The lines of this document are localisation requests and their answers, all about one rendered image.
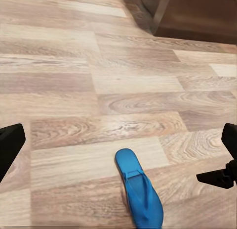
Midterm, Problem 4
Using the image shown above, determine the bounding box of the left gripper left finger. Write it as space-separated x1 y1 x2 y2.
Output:
0 123 26 183

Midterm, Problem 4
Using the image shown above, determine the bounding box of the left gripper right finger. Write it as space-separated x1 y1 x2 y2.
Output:
221 123 237 163

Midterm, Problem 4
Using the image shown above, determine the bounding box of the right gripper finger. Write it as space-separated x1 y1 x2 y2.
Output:
197 163 235 189

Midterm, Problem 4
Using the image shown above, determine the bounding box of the sandal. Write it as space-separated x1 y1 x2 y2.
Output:
115 148 163 229

